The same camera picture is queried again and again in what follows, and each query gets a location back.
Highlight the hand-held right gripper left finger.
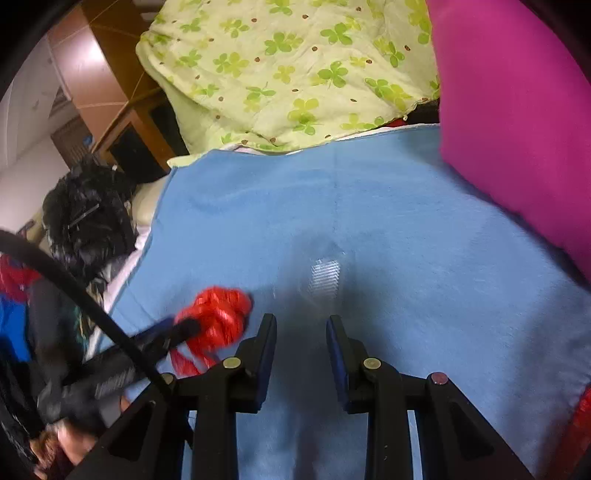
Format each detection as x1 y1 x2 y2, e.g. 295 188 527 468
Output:
69 313 278 480

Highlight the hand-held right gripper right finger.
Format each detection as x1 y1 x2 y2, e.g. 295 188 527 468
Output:
325 315 536 480

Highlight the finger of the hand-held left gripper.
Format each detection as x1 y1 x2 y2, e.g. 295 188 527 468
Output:
131 316 202 356

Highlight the red knitted item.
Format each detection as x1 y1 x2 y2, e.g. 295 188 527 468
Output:
168 286 254 376

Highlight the clear plastic wrapper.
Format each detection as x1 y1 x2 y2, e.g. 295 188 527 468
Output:
272 240 358 319

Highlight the person's left hand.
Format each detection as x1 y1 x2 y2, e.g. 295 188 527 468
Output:
30 397 132 467

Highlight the red and blue cloth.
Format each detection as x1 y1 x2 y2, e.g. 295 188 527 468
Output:
0 254 42 361

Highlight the beige cushion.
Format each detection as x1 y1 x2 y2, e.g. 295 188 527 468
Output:
131 182 171 227

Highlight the light blue blanket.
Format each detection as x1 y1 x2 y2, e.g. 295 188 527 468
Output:
99 124 591 480

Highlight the bamboo window blind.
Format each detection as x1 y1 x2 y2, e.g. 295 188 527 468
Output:
50 115 95 160

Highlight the red fabric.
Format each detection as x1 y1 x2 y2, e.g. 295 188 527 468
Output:
563 388 591 480

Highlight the green clover print blanket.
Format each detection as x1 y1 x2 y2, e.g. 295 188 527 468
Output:
136 0 441 169

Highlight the wooden cabinet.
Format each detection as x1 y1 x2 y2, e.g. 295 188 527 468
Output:
46 0 190 174

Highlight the pink pillow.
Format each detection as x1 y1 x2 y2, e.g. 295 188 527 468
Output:
425 0 591 282

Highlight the black cable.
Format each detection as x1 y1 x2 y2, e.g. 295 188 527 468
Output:
0 229 174 398

